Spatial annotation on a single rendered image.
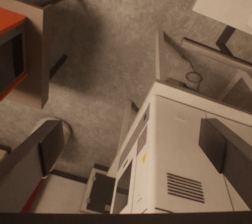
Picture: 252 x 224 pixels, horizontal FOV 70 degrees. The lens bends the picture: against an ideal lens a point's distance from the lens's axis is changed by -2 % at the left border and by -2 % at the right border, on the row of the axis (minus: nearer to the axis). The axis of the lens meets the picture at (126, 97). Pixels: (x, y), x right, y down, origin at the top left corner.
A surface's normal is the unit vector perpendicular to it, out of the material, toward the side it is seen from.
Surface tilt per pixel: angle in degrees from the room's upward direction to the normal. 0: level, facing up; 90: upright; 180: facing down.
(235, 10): 0
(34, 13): 0
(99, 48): 0
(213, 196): 90
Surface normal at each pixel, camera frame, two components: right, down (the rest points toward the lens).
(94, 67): -0.13, 0.62
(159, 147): 0.30, -0.72
